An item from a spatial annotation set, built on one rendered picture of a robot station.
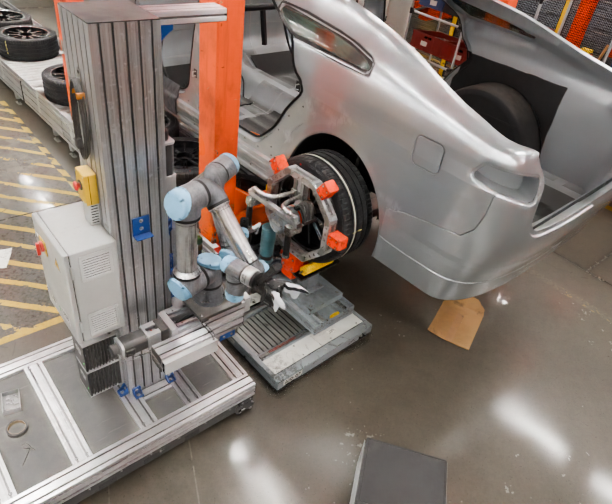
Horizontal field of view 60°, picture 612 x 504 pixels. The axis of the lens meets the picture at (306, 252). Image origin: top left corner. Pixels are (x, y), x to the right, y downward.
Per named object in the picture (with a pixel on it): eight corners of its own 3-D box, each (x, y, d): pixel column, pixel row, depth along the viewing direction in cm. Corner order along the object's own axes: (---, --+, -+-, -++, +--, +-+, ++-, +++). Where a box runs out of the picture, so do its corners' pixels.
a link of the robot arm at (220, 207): (205, 175, 219) (259, 277, 227) (185, 184, 212) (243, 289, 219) (220, 166, 211) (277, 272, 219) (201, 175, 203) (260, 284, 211)
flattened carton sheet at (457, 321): (487, 306, 396) (488, 303, 394) (468, 351, 356) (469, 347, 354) (449, 290, 406) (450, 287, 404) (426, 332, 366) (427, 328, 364)
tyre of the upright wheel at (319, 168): (340, 270, 342) (392, 212, 292) (314, 283, 328) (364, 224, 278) (285, 192, 359) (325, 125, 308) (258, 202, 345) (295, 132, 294)
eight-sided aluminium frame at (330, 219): (328, 273, 312) (343, 194, 279) (319, 276, 308) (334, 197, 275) (270, 228, 341) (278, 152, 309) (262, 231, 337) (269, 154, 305)
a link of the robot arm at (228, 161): (149, 206, 272) (216, 158, 241) (165, 193, 284) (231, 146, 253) (164, 224, 276) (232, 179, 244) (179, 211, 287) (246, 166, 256)
